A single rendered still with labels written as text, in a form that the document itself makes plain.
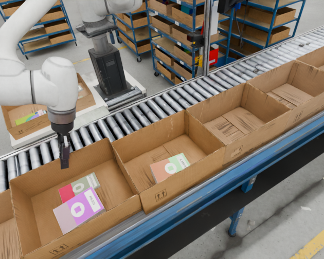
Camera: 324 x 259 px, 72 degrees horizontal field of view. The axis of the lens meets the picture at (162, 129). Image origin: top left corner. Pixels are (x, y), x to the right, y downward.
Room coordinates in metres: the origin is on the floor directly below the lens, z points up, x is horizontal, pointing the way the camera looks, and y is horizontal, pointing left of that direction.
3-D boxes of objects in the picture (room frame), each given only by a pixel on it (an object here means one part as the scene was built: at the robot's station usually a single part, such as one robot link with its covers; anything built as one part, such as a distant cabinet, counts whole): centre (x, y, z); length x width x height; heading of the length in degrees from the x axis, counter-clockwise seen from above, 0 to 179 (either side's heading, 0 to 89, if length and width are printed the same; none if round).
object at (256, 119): (0.79, -0.36, 0.96); 0.39 x 0.29 x 0.17; 115
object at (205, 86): (1.33, -0.45, 0.72); 0.52 x 0.05 x 0.05; 25
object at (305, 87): (0.95, -0.72, 0.97); 0.39 x 0.29 x 0.17; 115
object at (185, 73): (2.36, -0.46, 0.39); 0.40 x 0.30 x 0.10; 25
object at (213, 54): (1.67, -0.46, 0.85); 0.16 x 0.01 x 0.13; 115
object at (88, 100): (1.48, 0.68, 0.80); 0.38 x 0.28 x 0.10; 26
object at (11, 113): (1.31, 0.94, 0.80); 0.38 x 0.28 x 0.10; 30
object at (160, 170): (0.57, -0.02, 0.92); 0.16 x 0.11 x 0.07; 107
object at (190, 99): (1.25, -0.27, 0.72); 0.52 x 0.05 x 0.05; 25
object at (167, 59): (2.80, -0.26, 0.39); 0.40 x 0.30 x 0.10; 26
